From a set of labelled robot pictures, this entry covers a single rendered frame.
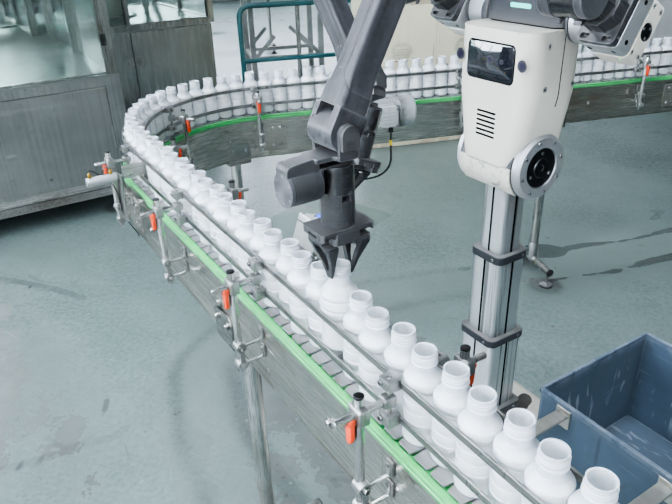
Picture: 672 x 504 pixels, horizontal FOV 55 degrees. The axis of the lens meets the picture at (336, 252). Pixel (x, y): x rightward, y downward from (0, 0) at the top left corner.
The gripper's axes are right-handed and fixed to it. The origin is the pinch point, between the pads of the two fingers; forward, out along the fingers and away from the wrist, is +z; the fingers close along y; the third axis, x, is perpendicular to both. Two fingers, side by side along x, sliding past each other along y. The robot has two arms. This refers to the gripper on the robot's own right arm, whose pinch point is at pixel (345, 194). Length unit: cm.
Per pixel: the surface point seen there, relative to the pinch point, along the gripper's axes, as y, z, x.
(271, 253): 5.4, 12.6, -18.1
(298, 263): 16.7, 10.0, -19.1
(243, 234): -6.6, 13.1, -18.5
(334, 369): 29.8, 25.0, -14.6
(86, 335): -169, 124, 4
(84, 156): -302, 70, 27
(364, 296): 33.1, 9.0, -15.8
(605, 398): 51, 23, 40
